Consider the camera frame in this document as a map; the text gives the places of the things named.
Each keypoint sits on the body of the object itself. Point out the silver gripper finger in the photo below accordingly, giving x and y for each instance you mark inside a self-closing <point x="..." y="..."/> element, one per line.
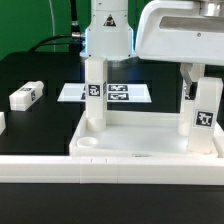
<point x="190" y="87"/>

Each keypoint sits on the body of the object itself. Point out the white desk top tray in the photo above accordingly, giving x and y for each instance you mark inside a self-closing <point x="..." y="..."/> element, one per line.
<point x="138" y="134"/>

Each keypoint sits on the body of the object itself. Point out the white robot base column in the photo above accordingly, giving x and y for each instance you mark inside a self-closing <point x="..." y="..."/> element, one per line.
<point x="109" y="33"/>

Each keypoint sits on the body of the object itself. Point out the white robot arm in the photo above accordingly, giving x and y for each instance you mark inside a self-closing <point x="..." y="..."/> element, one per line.
<point x="186" y="31"/>

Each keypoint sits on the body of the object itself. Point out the white front fence bar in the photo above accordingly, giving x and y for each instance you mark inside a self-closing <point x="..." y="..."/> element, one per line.
<point x="112" y="170"/>

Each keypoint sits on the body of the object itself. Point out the white block at left edge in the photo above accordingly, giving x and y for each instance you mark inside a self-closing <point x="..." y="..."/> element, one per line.
<point x="2" y="122"/>

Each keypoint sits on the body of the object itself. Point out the white marker base plate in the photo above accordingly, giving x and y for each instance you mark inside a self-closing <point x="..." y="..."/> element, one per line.
<point x="127" y="93"/>

